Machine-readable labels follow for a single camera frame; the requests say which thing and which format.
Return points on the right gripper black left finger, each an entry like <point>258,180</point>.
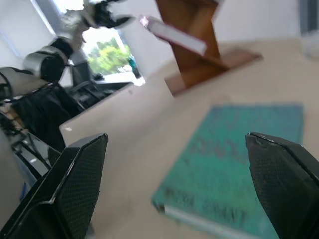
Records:
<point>74,179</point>

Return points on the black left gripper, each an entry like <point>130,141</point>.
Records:
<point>102,16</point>

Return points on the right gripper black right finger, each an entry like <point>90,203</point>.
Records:
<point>281,179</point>

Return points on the pink book with white pages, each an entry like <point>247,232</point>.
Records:
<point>174,33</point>

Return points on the teal hardcover book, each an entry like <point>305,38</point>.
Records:
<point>219,161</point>

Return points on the brown wooden bookshelf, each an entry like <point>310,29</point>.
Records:
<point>197,64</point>

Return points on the teal bottle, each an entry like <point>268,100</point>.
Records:
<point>134,66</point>

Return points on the black cloth bundle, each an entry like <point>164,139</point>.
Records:
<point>45,112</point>

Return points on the black office chair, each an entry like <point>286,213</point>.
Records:
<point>83,84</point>

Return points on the silver robot torso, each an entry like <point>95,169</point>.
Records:
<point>22,82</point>

